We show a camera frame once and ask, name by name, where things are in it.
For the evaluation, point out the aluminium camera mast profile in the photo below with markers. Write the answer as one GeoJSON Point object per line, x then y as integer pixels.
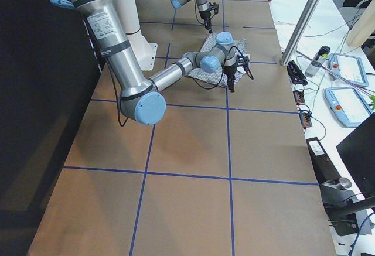
{"type": "Point", "coordinates": [298, 31]}

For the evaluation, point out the teach pendant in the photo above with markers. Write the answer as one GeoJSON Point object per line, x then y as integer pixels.
{"type": "Point", "coordinates": [349, 67]}
{"type": "Point", "coordinates": [348, 106]}

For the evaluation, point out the black power strip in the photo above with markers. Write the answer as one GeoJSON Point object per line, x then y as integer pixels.
{"type": "Point", "coordinates": [305, 113]}

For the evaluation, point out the lower teach pendant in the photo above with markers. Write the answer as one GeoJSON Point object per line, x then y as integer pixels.
{"type": "Point", "coordinates": [348, 106]}

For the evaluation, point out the upper teach pendant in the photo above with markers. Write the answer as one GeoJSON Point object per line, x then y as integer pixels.
{"type": "Point", "coordinates": [349, 67]}

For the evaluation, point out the navy white striped polo shirt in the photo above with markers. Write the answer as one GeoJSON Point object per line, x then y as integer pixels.
{"type": "Point", "coordinates": [212, 72]}

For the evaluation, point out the black camera stand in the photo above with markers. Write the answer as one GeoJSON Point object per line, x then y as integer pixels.
{"type": "Point", "coordinates": [346, 212]}

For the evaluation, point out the black tool on table edge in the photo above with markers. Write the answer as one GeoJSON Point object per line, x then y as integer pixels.
{"type": "Point", "coordinates": [295, 73]}

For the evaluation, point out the clear water bottle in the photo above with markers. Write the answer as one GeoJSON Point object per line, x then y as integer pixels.
{"type": "Point", "coordinates": [317, 61]}

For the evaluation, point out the black box with label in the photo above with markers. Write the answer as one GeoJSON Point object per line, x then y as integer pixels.
{"type": "Point", "coordinates": [323, 166]}

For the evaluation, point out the black monitor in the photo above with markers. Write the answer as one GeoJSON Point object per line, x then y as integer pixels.
{"type": "Point", "coordinates": [357, 154]}

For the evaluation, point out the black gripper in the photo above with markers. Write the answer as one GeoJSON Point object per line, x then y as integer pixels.
{"type": "Point", "coordinates": [229, 71]}
{"type": "Point", "coordinates": [205, 15]}

